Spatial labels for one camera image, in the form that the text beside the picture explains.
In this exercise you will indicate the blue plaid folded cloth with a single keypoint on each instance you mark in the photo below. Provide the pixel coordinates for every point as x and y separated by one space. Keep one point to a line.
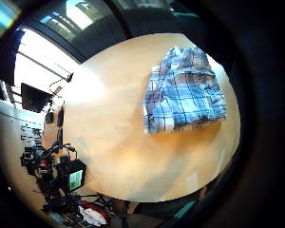
183 95

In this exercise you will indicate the black equipment on tripod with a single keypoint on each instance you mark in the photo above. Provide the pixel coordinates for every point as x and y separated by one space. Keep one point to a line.
41 158

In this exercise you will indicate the red and white bag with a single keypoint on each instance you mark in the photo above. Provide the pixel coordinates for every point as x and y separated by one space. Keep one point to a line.
93 213

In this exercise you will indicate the black camera rig with screen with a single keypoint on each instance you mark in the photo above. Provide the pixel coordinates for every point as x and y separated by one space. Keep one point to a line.
72 176

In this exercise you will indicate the black wall monitor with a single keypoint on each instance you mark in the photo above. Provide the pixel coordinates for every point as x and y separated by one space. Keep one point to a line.
34 98

